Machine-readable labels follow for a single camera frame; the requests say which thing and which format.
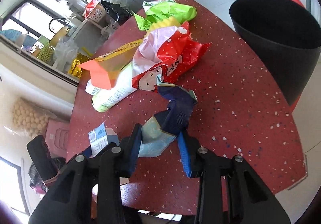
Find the pink box on floor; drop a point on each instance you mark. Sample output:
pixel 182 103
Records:
pixel 57 137

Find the orange yellow carton box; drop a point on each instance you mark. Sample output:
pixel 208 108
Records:
pixel 105 69

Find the blue wrapper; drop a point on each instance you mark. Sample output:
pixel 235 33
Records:
pixel 163 127

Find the black trash bin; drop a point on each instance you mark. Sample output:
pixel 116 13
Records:
pixel 278 43

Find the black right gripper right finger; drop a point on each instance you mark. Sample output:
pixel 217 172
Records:
pixel 230 190

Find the red white snack bag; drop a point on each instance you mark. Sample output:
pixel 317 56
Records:
pixel 165 54

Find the green plastic bottle white cap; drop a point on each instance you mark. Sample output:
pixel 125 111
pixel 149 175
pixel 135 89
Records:
pixel 103 100

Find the green plastic wrapper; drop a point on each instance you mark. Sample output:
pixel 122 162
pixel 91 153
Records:
pixel 161 10

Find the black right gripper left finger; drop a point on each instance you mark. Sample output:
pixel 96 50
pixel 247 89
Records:
pixel 69 195

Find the bag of round yellow balls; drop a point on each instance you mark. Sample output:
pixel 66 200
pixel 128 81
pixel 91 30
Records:
pixel 30 120

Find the yellow packaged goods stack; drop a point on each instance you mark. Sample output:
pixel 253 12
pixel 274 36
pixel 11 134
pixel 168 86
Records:
pixel 75 69

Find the golden cooking pot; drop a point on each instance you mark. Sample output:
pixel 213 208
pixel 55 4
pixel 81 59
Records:
pixel 60 33

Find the black plastic bag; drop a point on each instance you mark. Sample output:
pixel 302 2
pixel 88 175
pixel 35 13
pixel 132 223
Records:
pixel 116 12

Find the small blue white carton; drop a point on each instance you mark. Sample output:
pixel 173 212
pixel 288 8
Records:
pixel 100 137

